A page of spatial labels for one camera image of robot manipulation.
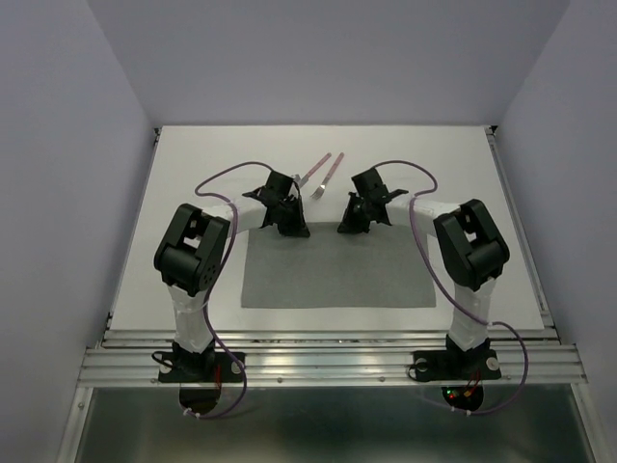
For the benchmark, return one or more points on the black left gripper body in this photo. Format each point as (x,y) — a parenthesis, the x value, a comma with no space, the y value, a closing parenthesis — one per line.
(289,220)

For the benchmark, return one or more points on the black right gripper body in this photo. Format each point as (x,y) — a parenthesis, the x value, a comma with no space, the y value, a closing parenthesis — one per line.
(367,202)

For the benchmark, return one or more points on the grey cloth napkin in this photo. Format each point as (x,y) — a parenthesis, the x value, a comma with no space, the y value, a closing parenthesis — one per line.
(378,269)

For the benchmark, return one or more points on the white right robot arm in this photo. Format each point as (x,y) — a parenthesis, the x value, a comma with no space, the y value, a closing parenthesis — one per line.
(472,248)

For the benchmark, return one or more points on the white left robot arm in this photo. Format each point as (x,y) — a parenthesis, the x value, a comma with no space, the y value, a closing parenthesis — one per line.
(198,242)

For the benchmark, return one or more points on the pink handled knife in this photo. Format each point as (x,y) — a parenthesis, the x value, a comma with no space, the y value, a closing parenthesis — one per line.
(301,181)

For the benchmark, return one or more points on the pink handled fork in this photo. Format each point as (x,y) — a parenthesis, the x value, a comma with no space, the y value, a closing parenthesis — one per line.
(320,190)

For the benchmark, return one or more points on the aluminium mounting rail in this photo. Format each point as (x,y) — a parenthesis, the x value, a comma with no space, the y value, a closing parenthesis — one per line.
(328,359)

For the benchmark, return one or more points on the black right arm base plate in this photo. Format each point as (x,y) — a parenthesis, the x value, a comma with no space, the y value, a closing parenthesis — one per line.
(449,365)

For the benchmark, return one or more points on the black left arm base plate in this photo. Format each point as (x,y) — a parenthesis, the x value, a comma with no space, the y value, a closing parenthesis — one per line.
(210,367)

